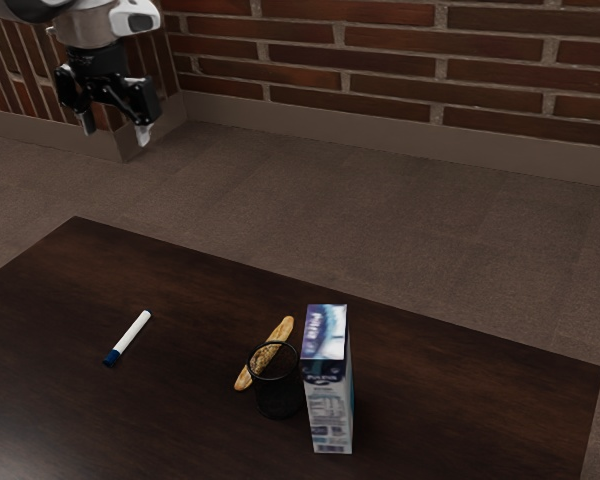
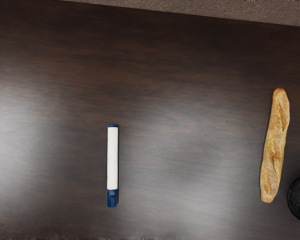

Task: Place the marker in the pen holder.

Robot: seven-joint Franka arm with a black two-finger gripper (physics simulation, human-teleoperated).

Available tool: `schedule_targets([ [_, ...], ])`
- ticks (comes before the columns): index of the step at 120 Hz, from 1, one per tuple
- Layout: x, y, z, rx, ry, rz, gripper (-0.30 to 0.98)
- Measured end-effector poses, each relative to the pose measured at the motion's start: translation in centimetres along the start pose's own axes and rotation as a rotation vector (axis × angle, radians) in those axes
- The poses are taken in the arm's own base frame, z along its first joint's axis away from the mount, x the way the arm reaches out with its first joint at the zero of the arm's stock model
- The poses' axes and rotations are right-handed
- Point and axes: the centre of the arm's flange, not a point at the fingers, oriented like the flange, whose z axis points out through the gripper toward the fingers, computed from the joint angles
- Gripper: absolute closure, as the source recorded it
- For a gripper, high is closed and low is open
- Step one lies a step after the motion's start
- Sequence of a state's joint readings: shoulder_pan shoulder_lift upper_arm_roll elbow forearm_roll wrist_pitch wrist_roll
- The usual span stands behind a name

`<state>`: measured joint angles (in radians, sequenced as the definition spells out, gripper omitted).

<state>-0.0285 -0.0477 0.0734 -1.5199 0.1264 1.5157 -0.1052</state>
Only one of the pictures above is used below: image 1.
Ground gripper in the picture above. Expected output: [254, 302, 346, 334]
[53, 41, 162, 148]

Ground white marker with blue cap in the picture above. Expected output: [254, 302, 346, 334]
[102, 309, 154, 369]

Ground baguette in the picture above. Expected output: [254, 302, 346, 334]
[233, 315, 296, 392]

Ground black mesh pen holder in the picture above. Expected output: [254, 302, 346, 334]
[247, 340, 306, 421]

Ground blue and white carton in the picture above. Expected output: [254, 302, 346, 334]
[299, 303, 354, 456]

